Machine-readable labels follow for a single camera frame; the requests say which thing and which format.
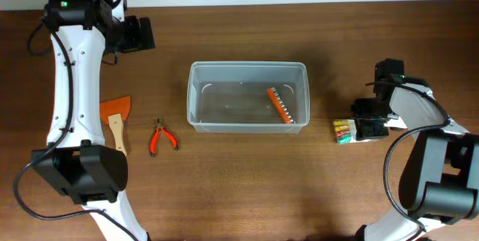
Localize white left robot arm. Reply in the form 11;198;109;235
29;0;155;240

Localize orange socket bit holder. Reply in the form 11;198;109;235
266;88;294;124

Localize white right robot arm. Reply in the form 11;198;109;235
353;58;478;240

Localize red handled pliers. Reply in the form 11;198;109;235
148;118;180;158

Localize clear plastic container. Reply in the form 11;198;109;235
186;61;311;133

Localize orange scraper wooden handle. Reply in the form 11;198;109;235
100;96;131;156

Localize marker pack clear case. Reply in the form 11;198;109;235
332;119;380;144

